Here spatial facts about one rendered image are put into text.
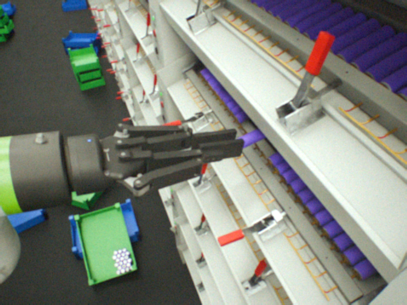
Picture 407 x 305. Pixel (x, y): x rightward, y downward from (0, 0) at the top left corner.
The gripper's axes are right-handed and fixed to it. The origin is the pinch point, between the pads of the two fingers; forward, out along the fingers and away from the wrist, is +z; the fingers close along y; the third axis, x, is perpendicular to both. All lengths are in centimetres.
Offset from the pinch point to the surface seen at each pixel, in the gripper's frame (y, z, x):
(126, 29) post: -103, 6, -19
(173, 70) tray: -33.2, 4.0, -4.3
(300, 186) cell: 8.7, 10.1, -2.4
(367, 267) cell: 22.6, 10.0, -2.2
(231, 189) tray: 1.8, 3.3, -8.5
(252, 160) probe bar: 0.8, 6.7, -3.7
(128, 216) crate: -68, -2, -101
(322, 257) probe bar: 19.1, 6.6, -3.7
